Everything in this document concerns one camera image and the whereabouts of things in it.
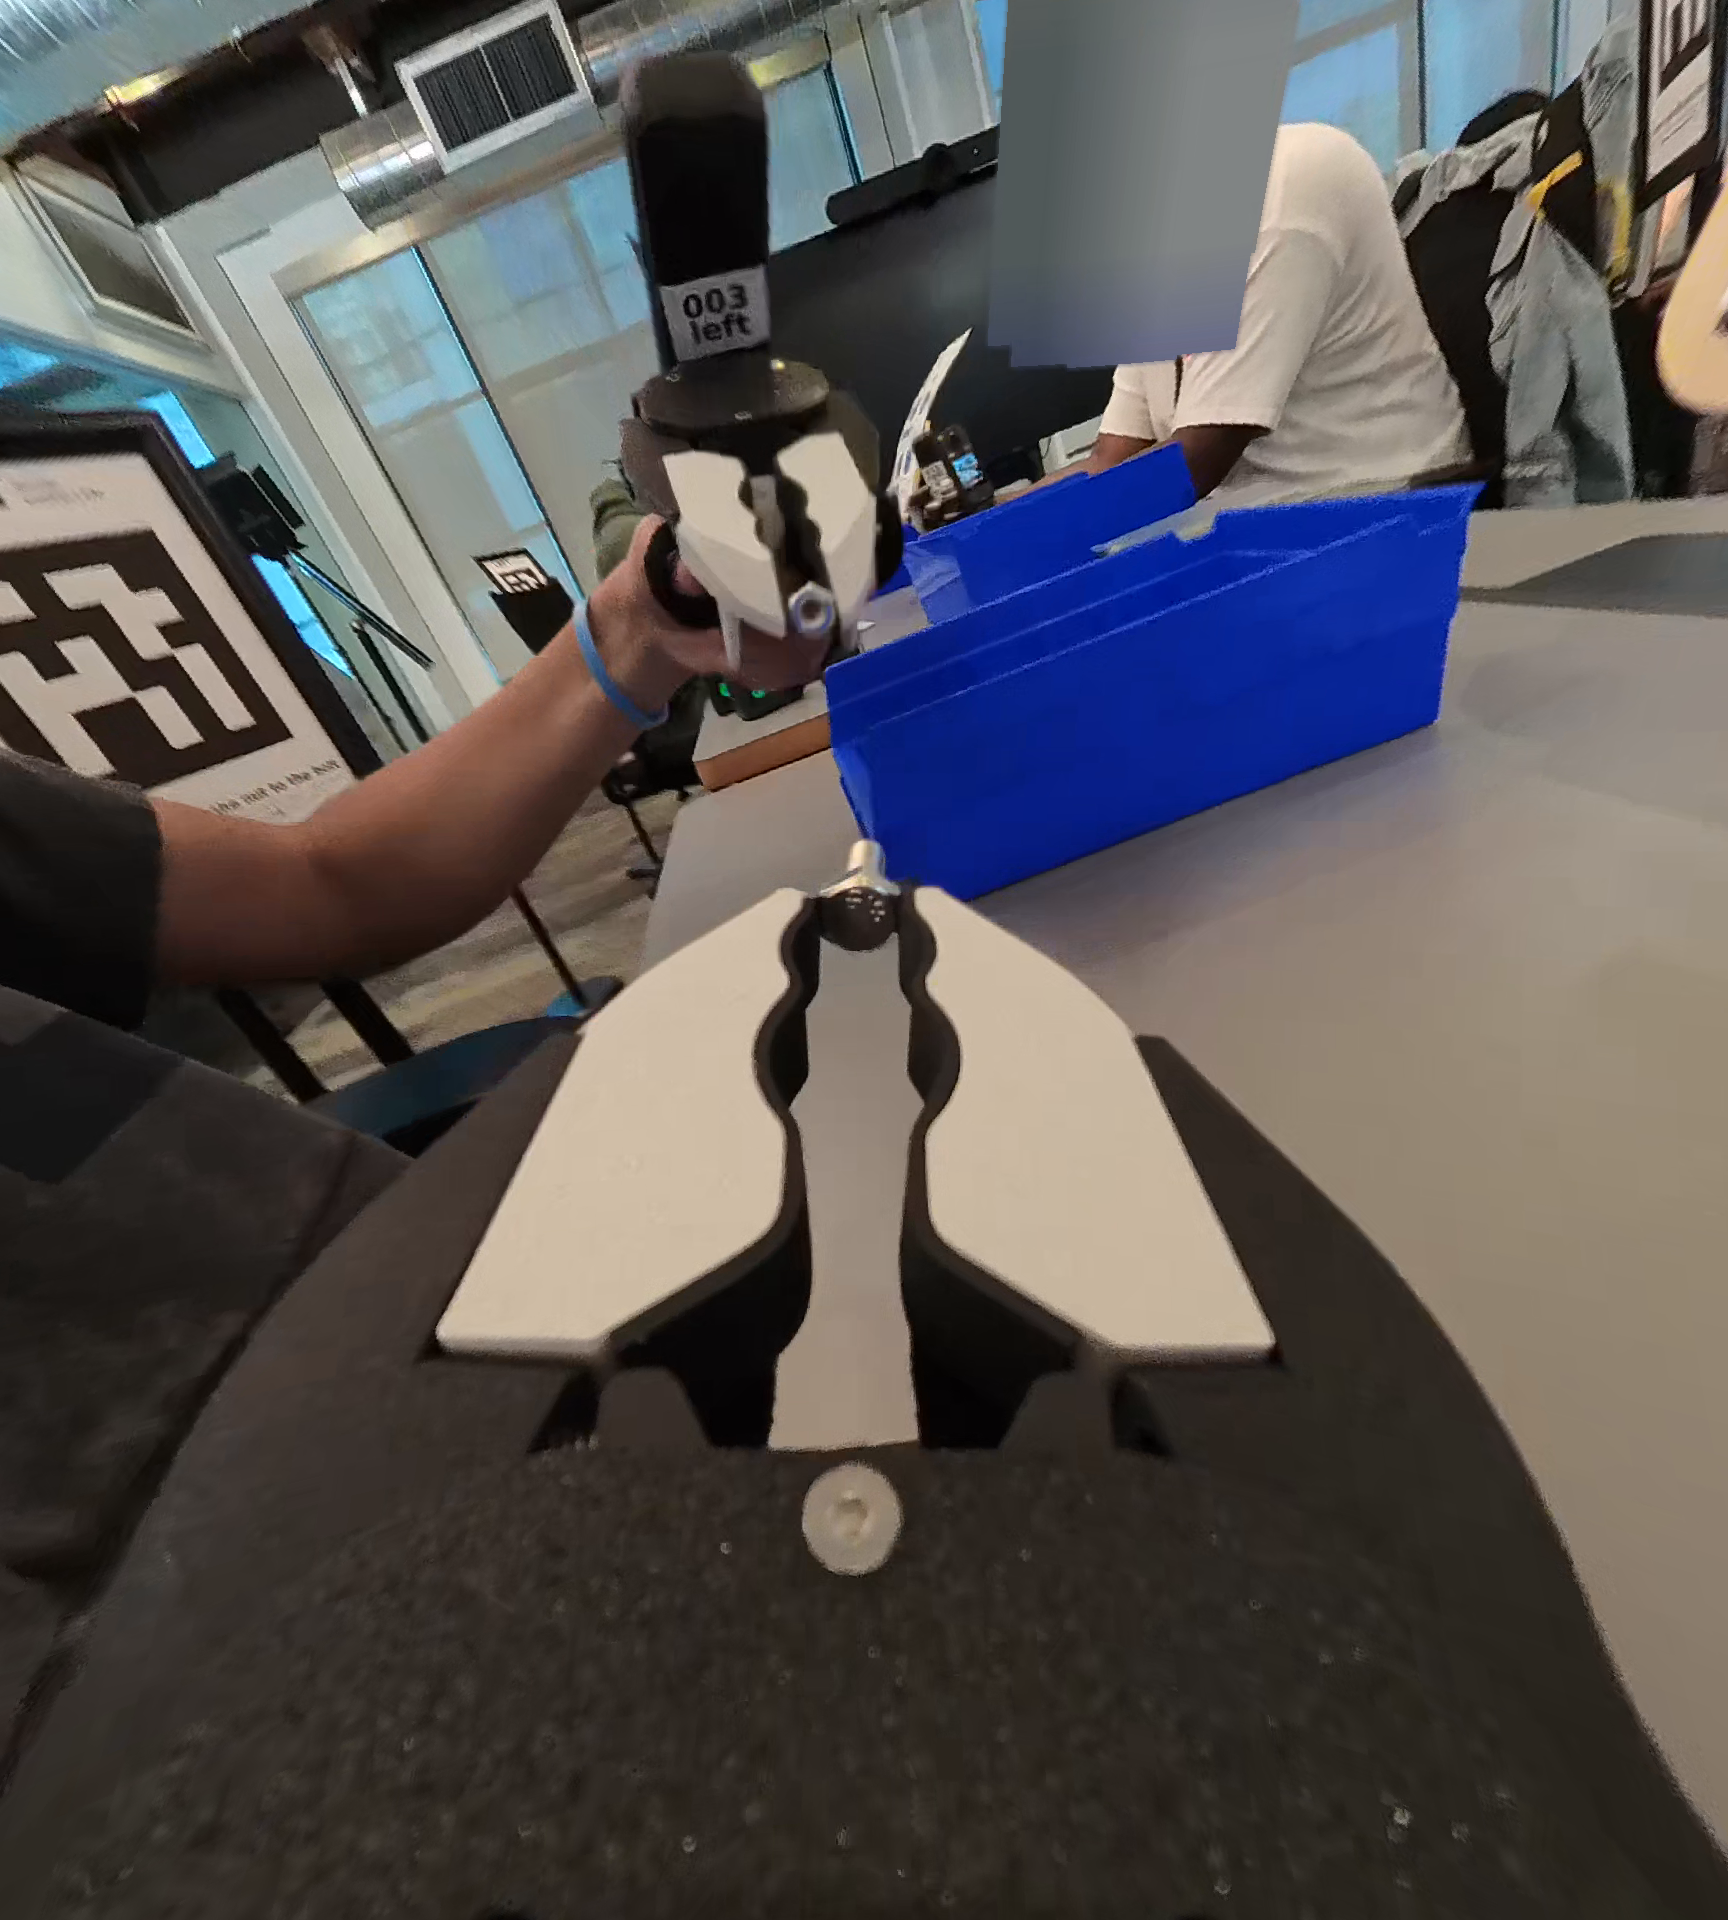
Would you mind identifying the white sheet with yellow mark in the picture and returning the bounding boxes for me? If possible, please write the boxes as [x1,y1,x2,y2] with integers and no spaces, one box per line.
[887,329,974,497]

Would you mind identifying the silver air duct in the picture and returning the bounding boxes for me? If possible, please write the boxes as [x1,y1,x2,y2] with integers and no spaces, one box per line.
[321,90,432,227]

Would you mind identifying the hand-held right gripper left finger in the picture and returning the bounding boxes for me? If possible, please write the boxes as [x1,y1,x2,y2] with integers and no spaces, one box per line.
[432,888,817,1453]

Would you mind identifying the short thick steel bolt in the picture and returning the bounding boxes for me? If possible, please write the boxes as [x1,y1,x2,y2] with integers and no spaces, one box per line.
[818,839,904,954]

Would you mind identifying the person's left forearm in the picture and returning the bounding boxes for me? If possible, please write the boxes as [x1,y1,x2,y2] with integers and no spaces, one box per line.
[151,605,643,991]

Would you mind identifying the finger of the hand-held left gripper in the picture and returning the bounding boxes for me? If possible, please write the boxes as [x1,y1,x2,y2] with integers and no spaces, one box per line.
[661,450,793,636]
[780,433,882,618]

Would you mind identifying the framed marker sign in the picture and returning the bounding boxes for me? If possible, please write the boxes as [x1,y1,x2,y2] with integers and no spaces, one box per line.
[0,412,384,828]

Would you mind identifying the black display screen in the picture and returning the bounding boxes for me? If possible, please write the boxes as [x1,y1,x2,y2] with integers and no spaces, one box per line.
[766,155,1129,503]

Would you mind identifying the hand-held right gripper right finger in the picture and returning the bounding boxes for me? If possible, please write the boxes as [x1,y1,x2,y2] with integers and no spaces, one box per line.
[898,883,1280,1453]

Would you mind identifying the hanging denim jacket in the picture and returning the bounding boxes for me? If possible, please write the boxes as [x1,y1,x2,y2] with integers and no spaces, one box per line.
[1389,30,1655,512]

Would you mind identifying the white air vent grille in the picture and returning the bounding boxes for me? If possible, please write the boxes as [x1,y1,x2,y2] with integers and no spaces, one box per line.
[396,0,596,169]

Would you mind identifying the hanging marker sign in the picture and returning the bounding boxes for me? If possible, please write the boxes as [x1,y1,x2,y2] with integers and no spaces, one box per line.
[1632,0,1728,204]

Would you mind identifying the black video bar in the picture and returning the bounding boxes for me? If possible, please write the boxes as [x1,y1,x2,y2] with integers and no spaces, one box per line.
[822,142,1002,227]

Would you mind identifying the person's left hand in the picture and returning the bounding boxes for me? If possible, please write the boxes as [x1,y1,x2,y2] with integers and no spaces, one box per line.
[587,516,845,720]

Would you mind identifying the blue plastic bin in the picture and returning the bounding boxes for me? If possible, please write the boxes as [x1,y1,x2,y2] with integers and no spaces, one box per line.
[822,480,1484,906]
[898,442,1201,605]

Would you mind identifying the blue wristband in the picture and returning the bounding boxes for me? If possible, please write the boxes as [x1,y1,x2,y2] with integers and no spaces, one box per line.
[574,599,672,731]

